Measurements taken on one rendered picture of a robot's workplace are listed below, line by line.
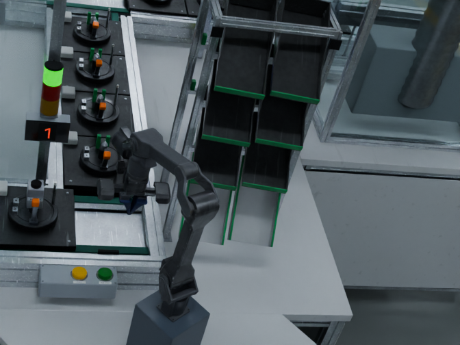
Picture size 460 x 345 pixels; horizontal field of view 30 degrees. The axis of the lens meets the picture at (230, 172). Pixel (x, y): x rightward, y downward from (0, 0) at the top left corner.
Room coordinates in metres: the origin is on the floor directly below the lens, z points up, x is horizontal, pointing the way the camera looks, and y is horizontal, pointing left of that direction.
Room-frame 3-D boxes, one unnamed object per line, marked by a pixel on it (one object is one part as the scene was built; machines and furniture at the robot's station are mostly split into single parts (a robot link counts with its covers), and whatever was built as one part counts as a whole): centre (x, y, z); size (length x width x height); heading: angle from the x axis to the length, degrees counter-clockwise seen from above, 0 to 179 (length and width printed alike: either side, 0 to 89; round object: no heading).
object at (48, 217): (1.75, 0.51, 0.98); 0.14 x 0.14 x 0.02
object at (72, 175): (2.06, 0.40, 1.01); 0.24 x 0.24 x 0.13; 20
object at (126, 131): (1.68, 0.26, 1.38); 0.12 x 0.08 x 0.11; 46
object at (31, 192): (1.76, 0.51, 1.06); 0.08 x 0.04 x 0.07; 20
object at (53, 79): (1.87, 0.53, 1.39); 0.05 x 0.05 x 0.05
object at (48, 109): (1.87, 0.53, 1.29); 0.05 x 0.05 x 0.05
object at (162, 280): (1.48, 0.05, 1.15); 0.09 x 0.07 x 0.06; 136
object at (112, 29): (2.75, 0.65, 1.01); 0.24 x 0.24 x 0.13; 20
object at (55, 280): (1.59, 0.32, 0.93); 0.21 x 0.07 x 0.06; 110
